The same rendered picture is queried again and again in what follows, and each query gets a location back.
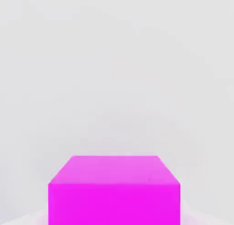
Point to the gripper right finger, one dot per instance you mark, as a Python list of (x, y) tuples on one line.
[(192, 219)]

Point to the small magenta cube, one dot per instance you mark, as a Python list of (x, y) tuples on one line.
[(114, 203)]

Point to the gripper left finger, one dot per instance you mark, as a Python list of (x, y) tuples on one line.
[(36, 219)]

